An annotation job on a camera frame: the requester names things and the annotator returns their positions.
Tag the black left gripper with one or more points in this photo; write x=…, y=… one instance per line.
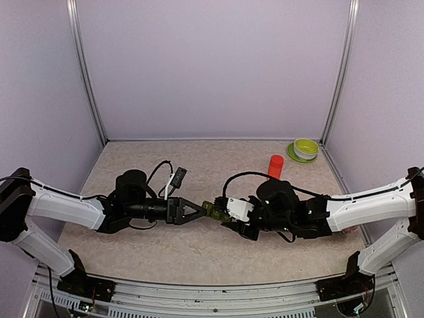
x=175, y=205

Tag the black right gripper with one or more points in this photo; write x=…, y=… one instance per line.
x=238, y=227

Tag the green pill organizer box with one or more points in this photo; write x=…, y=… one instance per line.
x=214, y=213

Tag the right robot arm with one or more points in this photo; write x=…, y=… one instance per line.
x=276, y=207

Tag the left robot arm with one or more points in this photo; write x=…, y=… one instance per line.
x=23, y=197

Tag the orange pill bottle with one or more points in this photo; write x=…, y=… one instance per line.
x=276, y=166

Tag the green plate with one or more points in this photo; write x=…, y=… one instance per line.
x=292, y=155

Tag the white bowl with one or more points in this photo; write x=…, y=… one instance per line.
x=304, y=154

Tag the lime green bowl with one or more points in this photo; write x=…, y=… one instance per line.
x=306, y=146

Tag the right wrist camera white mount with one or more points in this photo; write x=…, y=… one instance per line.
x=239, y=209

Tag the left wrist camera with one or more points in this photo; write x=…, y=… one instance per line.
x=174, y=182

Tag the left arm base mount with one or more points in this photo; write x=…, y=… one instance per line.
x=87, y=286

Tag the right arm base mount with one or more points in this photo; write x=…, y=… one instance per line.
x=350, y=283

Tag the left aluminium frame post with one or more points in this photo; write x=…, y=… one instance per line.
x=72, y=8

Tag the aluminium frame post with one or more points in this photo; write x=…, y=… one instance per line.
x=354, y=7
x=72, y=8

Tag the front aluminium rail base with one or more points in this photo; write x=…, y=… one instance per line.
x=131, y=298

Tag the right aluminium frame post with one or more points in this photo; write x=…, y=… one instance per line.
x=354, y=7

